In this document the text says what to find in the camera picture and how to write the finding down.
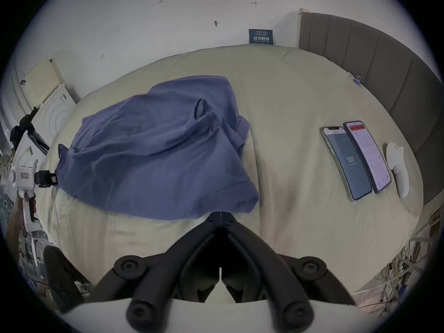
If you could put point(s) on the white hand controller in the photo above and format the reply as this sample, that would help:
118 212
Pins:
397 161

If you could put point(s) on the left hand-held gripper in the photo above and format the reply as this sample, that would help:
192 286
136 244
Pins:
24 177

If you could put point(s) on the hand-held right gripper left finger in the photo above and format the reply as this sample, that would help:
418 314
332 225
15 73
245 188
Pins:
163 272

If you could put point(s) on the bed with beige sheet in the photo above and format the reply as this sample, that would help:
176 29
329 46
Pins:
295 92

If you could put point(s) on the phone with white screen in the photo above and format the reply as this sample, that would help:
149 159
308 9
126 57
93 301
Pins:
369 154

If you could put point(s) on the phone with dark screen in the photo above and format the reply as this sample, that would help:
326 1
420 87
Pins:
350 163

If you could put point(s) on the dark blue wall sign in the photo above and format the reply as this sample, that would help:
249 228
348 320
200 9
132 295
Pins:
261 36

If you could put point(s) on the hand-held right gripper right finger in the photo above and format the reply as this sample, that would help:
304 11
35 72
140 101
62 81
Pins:
277 272

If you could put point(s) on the grey padded headboard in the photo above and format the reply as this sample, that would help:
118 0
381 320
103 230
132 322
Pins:
381 57

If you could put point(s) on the small blue binder clip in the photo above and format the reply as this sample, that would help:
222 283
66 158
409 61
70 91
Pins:
357 79

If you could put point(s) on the flat beige carton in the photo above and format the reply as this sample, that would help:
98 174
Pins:
43 78

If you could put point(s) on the dark blue shirt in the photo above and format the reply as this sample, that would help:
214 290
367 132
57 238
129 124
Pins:
156 151

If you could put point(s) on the person's left hand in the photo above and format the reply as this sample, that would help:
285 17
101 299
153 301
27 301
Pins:
14 222

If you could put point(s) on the white washing machine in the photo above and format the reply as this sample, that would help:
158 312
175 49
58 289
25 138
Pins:
55 113

